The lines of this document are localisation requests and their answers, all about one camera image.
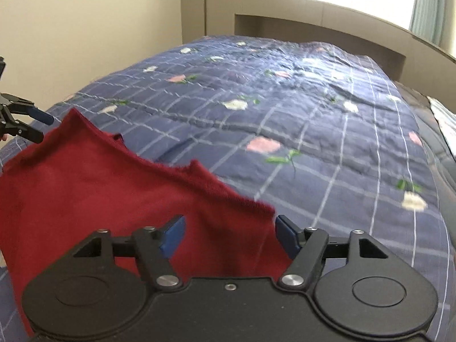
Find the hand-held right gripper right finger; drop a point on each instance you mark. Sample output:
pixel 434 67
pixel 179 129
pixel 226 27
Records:
pixel 286 235

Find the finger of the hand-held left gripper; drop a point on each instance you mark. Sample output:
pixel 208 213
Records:
pixel 35 114
pixel 25 131

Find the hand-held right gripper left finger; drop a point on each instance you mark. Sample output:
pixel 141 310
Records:
pixel 174 233

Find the red long-sleeved shirt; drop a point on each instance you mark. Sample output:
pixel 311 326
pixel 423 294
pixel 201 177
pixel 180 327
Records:
pixel 89 192

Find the blue checked floral quilt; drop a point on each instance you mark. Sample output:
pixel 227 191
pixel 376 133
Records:
pixel 285 121

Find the dark grey bedspread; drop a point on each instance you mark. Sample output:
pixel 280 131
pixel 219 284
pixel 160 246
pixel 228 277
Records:
pixel 438 164

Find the light blue patterned cloth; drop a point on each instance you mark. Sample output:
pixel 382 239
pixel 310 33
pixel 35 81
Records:
pixel 445 117

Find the beige tall wardrobe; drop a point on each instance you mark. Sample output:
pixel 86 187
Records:
pixel 206 3

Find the beige wooden headboard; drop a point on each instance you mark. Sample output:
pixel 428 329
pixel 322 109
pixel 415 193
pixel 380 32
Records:
pixel 320 17

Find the light blue curtain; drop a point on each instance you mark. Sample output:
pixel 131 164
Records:
pixel 431 7

